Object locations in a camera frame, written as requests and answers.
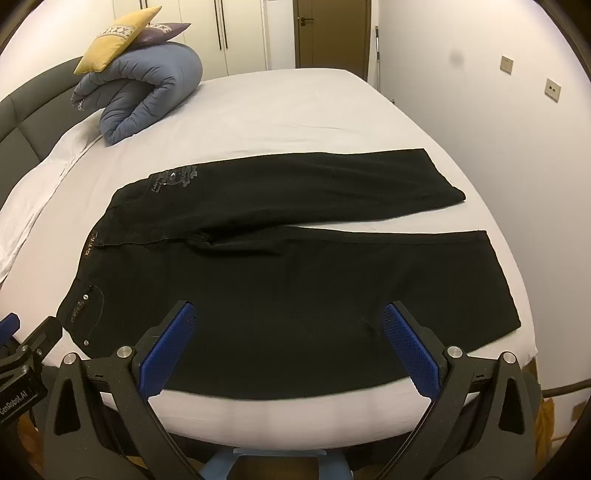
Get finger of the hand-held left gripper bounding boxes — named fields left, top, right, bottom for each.
left=0, top=313, right=22, bottom=344
left=21, top=318, right=64, bottom=366

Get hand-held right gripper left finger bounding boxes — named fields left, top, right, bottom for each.
left=42, top=301, right=204, bottom=480

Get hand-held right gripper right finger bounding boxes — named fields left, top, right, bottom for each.
left=381, top=301, right=552, bottom=480

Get black pants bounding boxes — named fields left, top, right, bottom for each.
left=56, top=148, right=522, bottom=400

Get brown cardboard box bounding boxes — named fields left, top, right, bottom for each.
left=526, top=357, right=557, bottom=446

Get white pillow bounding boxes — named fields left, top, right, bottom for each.
left=0, top=108, right=109, bottom=287

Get dark grey padded headboard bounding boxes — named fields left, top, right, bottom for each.
left=0, top=56, right=88, bottom=208

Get bed with white sheet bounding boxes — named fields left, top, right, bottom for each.
left=0, top=69, right=541, bottom=450

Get rolled blue duvet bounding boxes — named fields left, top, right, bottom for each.
left=70, top=41, right=204, bottom=147

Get yellow cushion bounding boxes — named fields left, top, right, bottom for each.
left=74, top=6, right=163, bottom=75

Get purple cushion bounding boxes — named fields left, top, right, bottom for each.
left=134, top=22, right=192, bottom=49

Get white wardrobe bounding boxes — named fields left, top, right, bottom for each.
left=159, top=0, right=296, bottom=80

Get brown door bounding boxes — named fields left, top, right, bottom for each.
left=295, top=0, right=372, bottom=70

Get dark cable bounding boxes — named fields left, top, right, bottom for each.
left=540, top=381, right=591, bottom=398

